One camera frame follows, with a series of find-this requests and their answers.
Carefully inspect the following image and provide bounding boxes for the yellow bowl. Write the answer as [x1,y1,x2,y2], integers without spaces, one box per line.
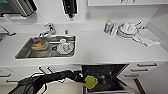
[82,75,100,91]

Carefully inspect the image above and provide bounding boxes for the stainless steel dishwasher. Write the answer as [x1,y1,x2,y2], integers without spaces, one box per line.
[80,63,138,94]

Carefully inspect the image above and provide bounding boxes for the white base cabinet door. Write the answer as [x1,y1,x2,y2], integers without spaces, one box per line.
[46,64,83,83]
[6,65,60,85]

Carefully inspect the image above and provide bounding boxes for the white plate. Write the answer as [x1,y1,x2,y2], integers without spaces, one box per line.
[56,42,75,55]

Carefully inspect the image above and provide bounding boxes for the white printed mug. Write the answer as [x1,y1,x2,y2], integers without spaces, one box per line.
[58,37,70,53]

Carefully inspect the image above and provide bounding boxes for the chrome sink knob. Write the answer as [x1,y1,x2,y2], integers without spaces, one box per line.
[63,28,70,36]

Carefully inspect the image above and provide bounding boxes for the orange food container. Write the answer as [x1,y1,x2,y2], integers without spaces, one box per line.
[30,38,50,52]

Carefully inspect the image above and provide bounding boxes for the chrome faucet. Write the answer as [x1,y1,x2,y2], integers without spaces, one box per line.
[37,22,57,39]

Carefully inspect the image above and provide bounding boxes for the dish soap bottle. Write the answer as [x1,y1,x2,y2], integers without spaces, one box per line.
[103,19,112,35]

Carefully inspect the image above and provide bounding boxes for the steel sink basin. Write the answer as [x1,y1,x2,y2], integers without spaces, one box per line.
[13,33,78,61]

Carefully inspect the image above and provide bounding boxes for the tall white drawer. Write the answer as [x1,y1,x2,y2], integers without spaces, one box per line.
[119,73,168,94]

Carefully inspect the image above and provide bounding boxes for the stack of white dishes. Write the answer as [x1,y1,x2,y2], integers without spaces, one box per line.
[116,21,141,40]

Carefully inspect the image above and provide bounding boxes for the black soap dispenser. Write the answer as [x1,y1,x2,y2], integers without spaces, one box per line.
[61,0,79,20]

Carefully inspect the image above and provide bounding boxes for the dishes on counter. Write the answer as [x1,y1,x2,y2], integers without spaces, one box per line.
[132,28,163,48]

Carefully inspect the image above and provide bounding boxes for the paper towel dispenser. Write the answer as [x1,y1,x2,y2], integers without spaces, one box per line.
[0,0,39,18]

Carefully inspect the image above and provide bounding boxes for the white wall outlet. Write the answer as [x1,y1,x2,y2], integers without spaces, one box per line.
[85,10,92,21]

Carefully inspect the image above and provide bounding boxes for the white wall cabinet door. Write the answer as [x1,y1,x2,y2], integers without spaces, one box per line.
[124,0,168,6]
[86,0,126,7]

